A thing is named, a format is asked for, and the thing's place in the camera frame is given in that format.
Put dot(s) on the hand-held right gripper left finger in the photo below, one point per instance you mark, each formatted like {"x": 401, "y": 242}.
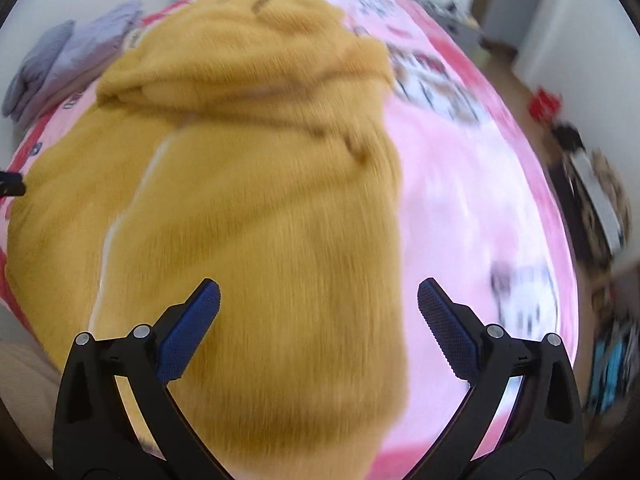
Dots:
{"x": 187, "y": 340}

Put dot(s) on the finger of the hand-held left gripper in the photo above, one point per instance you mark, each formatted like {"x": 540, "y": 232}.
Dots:
{"x": 11, "y": 185}

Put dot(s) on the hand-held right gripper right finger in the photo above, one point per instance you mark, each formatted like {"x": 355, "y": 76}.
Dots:
{"x": 450, "y": 335}

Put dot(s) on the yellow fleece hooded jacket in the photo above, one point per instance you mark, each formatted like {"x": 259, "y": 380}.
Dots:
{"x": 250, "y": 210}

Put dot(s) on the brown crumpled clothes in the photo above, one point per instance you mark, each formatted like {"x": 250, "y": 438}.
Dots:
{"x": 612, "y": 185}

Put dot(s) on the lavender knit blanket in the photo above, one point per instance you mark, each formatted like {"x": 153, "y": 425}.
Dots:
{"x": 35, "y": 70}

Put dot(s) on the pink printed blanket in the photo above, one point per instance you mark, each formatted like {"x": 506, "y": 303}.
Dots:
{"x": 450, "y": 185}

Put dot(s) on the blue bag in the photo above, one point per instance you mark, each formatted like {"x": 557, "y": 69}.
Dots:
{"x": 610, "y": 370}

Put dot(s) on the lavender quilted jacket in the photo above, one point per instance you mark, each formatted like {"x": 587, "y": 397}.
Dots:
{"x": 95, "y": 40}

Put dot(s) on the black bag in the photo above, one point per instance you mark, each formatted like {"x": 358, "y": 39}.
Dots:
{"x": 567, "y": 139}

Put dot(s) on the red shopping bag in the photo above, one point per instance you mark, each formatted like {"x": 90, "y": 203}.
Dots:
{"x": 544, "y": 105}

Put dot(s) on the white nightstand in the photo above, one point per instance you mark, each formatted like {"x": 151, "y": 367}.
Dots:
{"x": 450, "y": 5}

